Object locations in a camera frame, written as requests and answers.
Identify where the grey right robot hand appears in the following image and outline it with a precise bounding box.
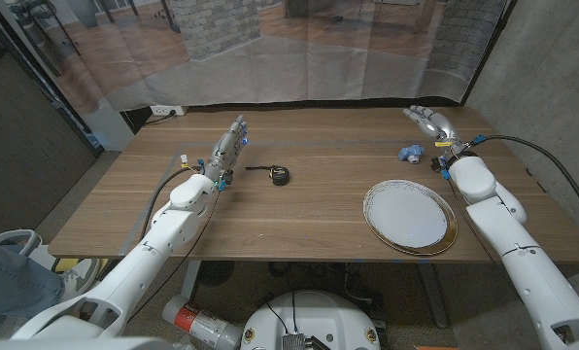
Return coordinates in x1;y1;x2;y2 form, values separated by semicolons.
401;105;468;161

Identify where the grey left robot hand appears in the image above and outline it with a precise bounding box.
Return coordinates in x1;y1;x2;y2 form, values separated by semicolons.
202;114;250;192

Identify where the blue toy camera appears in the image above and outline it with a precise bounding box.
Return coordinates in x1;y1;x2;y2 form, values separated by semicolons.
398;144;426;165

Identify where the black measuring tape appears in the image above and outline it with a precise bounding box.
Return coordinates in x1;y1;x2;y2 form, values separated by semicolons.
244;164;291;187

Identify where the white power strip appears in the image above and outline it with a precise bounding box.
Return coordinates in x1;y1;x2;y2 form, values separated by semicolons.
149;104;188;117

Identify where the printed room backdrop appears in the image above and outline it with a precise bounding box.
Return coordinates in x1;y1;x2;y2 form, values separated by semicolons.
0;0;514;116

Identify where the black round fan under table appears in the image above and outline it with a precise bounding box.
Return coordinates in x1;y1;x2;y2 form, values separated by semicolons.
196;261;236;288

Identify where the white table leg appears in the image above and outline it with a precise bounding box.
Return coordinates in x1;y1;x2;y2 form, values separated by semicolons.
180;261;203;300

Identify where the white cylinder with red label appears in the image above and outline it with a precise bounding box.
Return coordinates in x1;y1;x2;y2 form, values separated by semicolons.
161;295;245;350

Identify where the grey table leg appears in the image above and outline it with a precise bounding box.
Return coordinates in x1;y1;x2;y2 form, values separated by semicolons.
415;262;450;330

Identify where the white and yellow sneaker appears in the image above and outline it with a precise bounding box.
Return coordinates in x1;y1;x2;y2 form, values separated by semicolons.
51;257;109;293

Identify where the white robot torso base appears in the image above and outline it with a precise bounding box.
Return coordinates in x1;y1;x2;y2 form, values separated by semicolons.
240;290;382;350

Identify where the dark perforated partition panel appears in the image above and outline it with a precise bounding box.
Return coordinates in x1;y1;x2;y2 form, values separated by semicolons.
0;9;101;242

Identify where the white rounded floor object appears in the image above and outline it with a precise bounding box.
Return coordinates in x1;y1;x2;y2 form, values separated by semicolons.
0;228;44;259

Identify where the person leg in jeans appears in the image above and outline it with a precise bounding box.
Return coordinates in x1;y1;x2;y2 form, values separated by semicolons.
0;236;66;336

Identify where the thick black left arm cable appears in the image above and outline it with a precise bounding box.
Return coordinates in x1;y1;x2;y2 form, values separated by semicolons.
141;164;206;242

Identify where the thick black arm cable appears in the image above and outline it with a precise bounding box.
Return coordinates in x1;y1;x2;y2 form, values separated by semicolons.
141;164;206;242
468;134;579;239

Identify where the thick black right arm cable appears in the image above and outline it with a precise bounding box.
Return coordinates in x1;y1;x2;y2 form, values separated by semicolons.
468;134;579;239

